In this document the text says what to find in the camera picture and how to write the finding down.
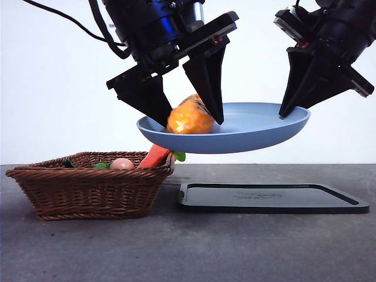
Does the orange carrot with green leaves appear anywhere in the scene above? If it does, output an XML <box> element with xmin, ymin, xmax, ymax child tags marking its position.
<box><xmin>137</xmin><ymin>143</ymin><xmax>186</xmax><ymax>169</ymax></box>

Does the orange corn cob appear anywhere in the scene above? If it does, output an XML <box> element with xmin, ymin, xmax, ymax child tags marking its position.
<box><xmin>166</xmin><ymin>93</ymin><xmax>214</xmax><ymax>135</ymax></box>

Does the blue plate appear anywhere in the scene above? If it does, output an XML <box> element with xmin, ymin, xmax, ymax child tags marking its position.
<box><xmin>136</xmin><ymin>102</ymin><xmax>311</xmax><ymax>155</ymax></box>

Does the brown wicker basket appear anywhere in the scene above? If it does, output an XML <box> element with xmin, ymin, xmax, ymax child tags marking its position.
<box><xmin>5</xmin><ymin>151</ymin><xmax>176</xmax><ymax>221</ymax></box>

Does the black cable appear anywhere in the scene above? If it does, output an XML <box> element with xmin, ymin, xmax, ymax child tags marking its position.
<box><xmin>22</xmin><ymin>0</ymin><xmax>127</xmax><ymax>48</ymax></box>

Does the black rectangular tray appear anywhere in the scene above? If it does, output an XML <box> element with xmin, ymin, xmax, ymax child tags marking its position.
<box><xmin>177</xmin><ymin>183</ymin><xmax>370</xmax><ymax>214</ymax></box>

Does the brown egg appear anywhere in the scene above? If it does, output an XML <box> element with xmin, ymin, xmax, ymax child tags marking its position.
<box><xmin>110</xmin><ymin>157</ymin><xmax>135</xmax><ymax>170</ymax></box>

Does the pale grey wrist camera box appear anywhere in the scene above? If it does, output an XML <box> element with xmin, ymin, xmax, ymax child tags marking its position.
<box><xmin>187</xmin><ymin>1</ymin><xmax>206</xmax><ymax>32</ymax></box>

